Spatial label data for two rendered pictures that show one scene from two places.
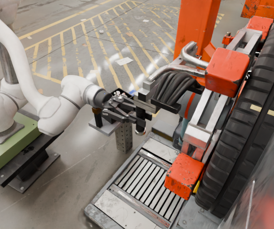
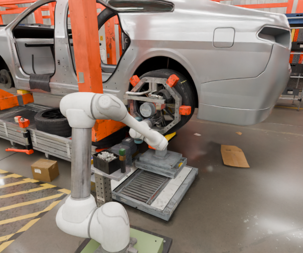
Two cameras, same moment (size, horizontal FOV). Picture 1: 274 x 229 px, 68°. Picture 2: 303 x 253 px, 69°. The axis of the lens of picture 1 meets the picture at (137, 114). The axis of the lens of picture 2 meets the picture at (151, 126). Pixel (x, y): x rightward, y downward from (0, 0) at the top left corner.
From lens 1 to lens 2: 194 cm
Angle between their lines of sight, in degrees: 80
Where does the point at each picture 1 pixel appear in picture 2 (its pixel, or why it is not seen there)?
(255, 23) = (135, 77)
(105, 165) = not seen: hidden behind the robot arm
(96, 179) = (137, 221)
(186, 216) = (167, 162)
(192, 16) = (97, 89)
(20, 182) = not seen: outside the picture
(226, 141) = (185, 91)
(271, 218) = (213, 74)
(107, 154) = not seen: hidden behind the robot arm
